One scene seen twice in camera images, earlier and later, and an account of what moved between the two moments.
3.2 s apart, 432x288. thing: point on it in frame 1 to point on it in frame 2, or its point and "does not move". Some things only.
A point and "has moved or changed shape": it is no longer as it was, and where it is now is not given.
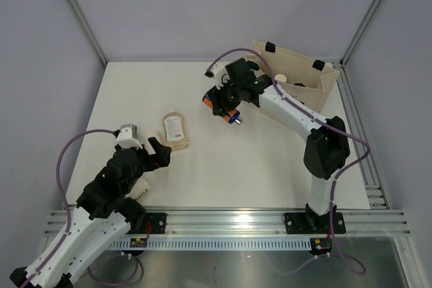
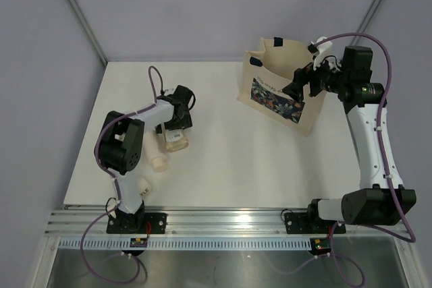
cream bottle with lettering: [142, 191] does not move
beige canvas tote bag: [308, 81] has moved or changed shape
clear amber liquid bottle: [175, 131] does not move
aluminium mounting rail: [263, 222] does not move
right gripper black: [217, 94] to [301, 77]
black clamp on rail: [312, 222] does not move
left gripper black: [160, 159] to [183, 123]
